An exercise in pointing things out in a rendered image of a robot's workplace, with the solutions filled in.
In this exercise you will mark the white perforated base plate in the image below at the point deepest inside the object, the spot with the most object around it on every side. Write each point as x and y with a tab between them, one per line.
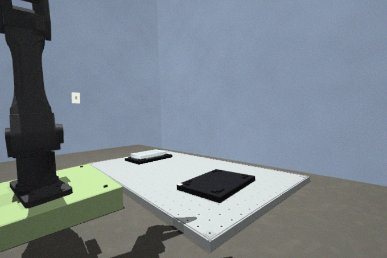
154	185

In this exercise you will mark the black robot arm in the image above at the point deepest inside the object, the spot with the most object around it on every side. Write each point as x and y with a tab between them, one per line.
33	134

